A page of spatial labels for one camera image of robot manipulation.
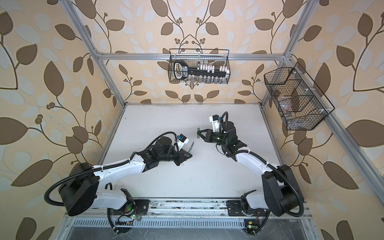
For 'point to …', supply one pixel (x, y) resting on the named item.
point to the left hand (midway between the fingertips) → (191, 154)
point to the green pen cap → (198, 130)
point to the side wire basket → (299, 108)
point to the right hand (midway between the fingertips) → (198, 134)
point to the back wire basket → (220, 80)
